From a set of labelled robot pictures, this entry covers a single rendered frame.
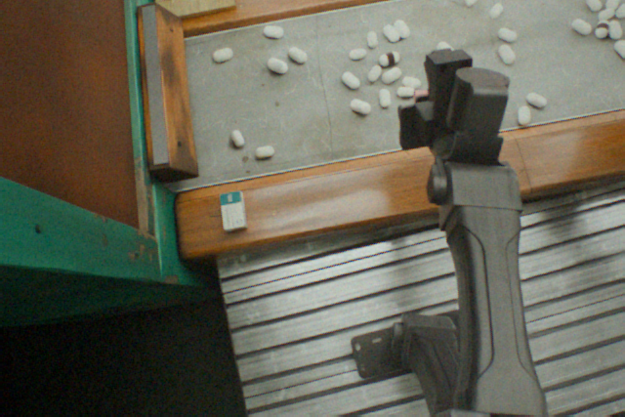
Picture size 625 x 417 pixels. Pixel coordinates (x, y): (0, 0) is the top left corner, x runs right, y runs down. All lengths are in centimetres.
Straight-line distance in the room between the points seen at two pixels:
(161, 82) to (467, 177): 49
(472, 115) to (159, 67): 49
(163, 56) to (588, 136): 72
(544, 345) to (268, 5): 78
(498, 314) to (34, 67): 49
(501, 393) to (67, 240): 40
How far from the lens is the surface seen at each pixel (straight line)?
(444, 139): 54
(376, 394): 82
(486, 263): 42
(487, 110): 48
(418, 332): 64
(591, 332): 92
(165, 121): 71
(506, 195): 46
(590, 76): 96
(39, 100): 51
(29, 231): 43
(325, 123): 79
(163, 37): 80
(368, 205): 72
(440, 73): 53
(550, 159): 83
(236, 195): 72
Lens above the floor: 147
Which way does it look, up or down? 75 degrees down
